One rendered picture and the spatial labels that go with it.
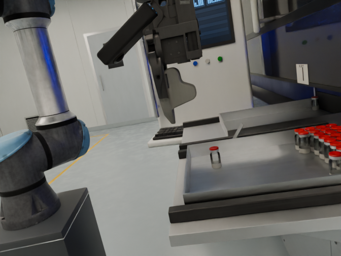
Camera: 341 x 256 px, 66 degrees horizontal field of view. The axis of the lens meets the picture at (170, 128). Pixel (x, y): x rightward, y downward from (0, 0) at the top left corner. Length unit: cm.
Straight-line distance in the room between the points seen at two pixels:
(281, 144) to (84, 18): 594
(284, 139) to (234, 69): 69
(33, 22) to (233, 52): 86
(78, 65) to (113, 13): 136
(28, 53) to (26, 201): 39
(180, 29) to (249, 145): 38
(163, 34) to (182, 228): 29
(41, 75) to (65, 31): 575
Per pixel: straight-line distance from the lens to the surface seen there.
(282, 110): 105
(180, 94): 42
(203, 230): 41
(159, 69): 39
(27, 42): 82
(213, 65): 133
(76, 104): 653
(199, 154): 68
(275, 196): 44
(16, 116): 733
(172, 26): 41
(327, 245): 104
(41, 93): 81
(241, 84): 133
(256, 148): 69
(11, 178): 78
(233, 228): 41
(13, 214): 81
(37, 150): 78
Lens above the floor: 111
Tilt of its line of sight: 13 degrees down
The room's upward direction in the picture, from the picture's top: 11 degrees counter-clockwise
